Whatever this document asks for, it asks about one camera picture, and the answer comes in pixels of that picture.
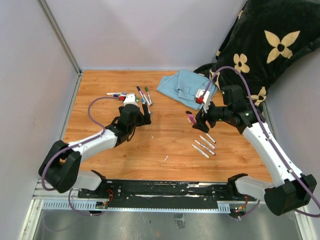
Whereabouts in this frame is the light blue cloth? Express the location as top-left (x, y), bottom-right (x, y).
top-left (156, 70), bottom-right (210, 110)

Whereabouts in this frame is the red pink cap marker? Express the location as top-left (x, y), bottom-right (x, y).
top-left (142, 91), bottom-right (153, 106)

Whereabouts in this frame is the purple cable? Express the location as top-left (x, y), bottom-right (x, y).
top-left (41, 96), bottom-right (121, 217)
top-left (203, 66), bottom-right (320, 221)

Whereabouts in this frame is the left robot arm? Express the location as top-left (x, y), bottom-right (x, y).
top-left (38, 104), bottom-right (151, 198)

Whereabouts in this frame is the black floral blanket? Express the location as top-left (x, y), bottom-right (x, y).
top-left (194, 0), bottom-right (320, 107)

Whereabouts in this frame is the dark blue cap marker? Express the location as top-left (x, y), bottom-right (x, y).
top-left (136, 86), bottom-right (147, 103)

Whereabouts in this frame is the black marker pen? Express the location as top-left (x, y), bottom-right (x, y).
top-left (206, 133), bottom-right (216, 144)

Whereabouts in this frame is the magenta cap marker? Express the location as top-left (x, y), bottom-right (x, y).
top-left (194, 139), bottom-right (216, 156)

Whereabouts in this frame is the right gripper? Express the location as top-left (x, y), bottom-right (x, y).
top-left (192, 98), bottom-right (232, 133)

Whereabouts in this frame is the light blue cap marker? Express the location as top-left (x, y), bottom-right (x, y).
top-left (141, 98), bottom-right (152, 115)

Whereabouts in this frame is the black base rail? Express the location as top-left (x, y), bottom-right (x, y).
top-left (77, 179), bottom-right (246, 211)

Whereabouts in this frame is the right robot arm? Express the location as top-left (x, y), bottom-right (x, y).
top-left (192, 85), bottom-right (317, 216)

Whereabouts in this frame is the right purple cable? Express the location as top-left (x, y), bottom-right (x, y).
top-left (203, 66), bottom-right (320, 221)

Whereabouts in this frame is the white slim marker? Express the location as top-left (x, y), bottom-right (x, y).
top-left (191, 144), bottom-right (210, 159)

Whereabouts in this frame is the green cap marker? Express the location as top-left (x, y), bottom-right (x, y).
top-left (144, 86), bottom-right (153, 106)

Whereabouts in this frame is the pink marker pen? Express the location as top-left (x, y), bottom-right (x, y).
top-left (199, 135), bottom-right (216, 150)

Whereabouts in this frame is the aluminium corner post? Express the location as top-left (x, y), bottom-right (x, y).
top-left (36, 0), bottom-right (83, 76)

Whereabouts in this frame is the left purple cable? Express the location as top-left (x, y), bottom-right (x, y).
top-left (41, 96), bottom-right (121, 217)

